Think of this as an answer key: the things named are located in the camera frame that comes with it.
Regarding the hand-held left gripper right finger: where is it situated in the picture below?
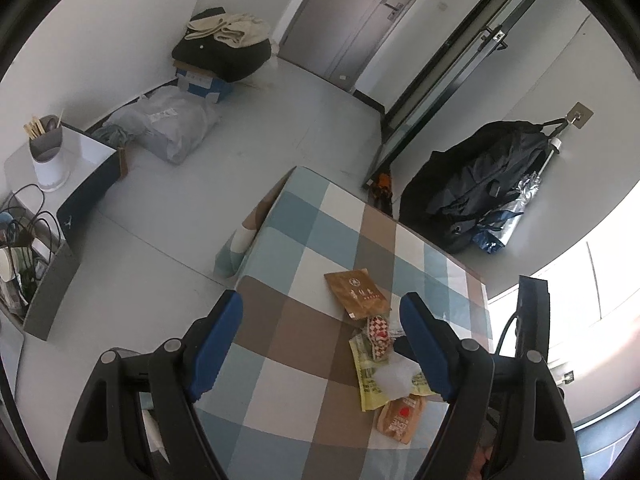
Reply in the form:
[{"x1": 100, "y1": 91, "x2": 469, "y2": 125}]
[{"x1": 399, "y1": 292, "x2": 583, "y2": 480}]

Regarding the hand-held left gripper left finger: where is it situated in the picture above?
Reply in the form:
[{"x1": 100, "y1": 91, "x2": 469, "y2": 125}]
[{"x1": 57, "y1": 290, "x2": 244, "y2": 480}]

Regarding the large white tissue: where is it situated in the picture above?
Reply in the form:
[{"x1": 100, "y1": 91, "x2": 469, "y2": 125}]
[{"x1": 375, "y1": 355, "x2": 425, "y2": 398}]

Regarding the red checkered wrapper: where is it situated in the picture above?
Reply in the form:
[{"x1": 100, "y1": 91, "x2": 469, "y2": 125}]
[{"x1": 366, "y1": 314, "x2": 392, "y2": 361}]

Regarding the yellow snack packet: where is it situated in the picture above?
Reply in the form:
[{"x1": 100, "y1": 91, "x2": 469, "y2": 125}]
[{"x1": 348, "y1": 332, "x2": 441, "y2": 412}]

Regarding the brown packet with red mark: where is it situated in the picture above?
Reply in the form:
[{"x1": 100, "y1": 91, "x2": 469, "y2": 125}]
[{"x1": 376, "y1": 395, "x2": 426, "y2": 445}]

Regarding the brown sachet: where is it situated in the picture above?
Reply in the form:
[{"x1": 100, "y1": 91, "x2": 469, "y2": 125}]
[{"x1": 324, "y1": 269, "x2": 392, "y2": 318}]

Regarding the bright window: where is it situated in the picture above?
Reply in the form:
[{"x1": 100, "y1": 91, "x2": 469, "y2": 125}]
[{"x1": 487, "y1": 180, "x2": 640, "y2": 426}]

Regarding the checkered tablecloth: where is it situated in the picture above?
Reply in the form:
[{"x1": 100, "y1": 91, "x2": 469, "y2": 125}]
[{"x1": 192, "y1": 166, "x2": 496, "y2": 480}]

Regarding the silver folded umbrella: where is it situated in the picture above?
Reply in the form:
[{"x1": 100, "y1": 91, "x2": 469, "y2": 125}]
[{"x1": 472, "y1": 132, "x2": 563, "y2": 255}]

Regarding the black jacket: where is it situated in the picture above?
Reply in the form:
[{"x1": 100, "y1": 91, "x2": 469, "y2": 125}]
[{"x1": 397, "y1": 120, "x2": 551, "y2": 255}]

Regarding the small orange black item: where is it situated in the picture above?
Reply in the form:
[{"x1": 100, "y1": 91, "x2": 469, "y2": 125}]
[{"x1": 367, "y1": 172, "x2": 393, "y2": 211}]

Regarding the grey box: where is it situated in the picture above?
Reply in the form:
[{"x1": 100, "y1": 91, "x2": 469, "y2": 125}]
[{"x1": 22, "y1": 240, "x2": 81, "y2": 341}]

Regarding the white box with dark side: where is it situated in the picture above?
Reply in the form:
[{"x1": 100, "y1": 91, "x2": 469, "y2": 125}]
[{"x1": 5, "y1": 122, "x2": 123, "y2": 256}]

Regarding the grey plastic bag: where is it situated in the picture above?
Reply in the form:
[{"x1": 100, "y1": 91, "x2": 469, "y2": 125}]
[{"x1": 92, "y1": 85, "x2": 222, "y2": 165}]

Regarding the grey white utensil holder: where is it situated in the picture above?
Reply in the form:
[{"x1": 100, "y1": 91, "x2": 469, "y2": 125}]
[{"x1": 22, "y1": 107, "x2": 71, "y2": 192}]

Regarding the blue white cardboard box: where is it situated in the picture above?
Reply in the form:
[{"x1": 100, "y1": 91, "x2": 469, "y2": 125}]
[{"x1": 173, "y1": 60, "x2": 236, "y2": 106}]

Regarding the black bag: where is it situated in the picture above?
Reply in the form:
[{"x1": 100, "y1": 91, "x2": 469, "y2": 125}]
[{"x1": 171, "y1": 7, "x2": 273, "y2": 83}]

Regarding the beige cloth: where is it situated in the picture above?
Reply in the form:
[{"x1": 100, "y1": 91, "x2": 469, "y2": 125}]
[{"x1": 185, "y1": 12, "x2": 271, "y2": 50}]

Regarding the grey door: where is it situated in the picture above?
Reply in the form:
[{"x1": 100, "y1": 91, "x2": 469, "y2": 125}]
[{"x1": 277, "y1": 0, "x2": 451, "y2": 92}]

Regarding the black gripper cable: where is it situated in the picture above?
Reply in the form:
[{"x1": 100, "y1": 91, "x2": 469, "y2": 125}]
[{"x1": 497, "y1": 307, "x2": 522, "y2": 356}]

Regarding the wall hook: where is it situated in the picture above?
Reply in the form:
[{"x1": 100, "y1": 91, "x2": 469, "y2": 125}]
[{"x1": 542, "y1": 101, "x2": 596, "y2": 133}]

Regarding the black glass door frame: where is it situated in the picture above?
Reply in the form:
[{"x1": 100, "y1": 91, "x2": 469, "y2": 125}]
[{"x1": 352, "y1": 0, "x2": 556, "y2": 186}]

